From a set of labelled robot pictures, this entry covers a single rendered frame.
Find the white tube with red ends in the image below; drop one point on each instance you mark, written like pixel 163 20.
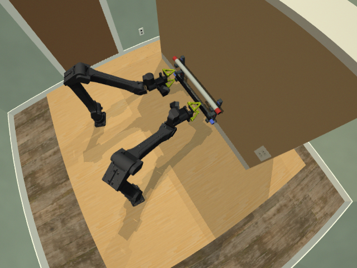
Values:
pixel 197 85

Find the black metal bar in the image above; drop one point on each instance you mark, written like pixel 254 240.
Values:
pixel 194 98

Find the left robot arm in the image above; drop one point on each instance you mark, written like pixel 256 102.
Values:
pixel 82 73

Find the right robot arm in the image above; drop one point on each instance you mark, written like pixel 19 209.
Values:
pixel 127 163

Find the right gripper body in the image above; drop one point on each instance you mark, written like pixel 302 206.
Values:
pixel 186 115

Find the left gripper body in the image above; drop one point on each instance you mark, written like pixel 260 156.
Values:
pixel 163 77

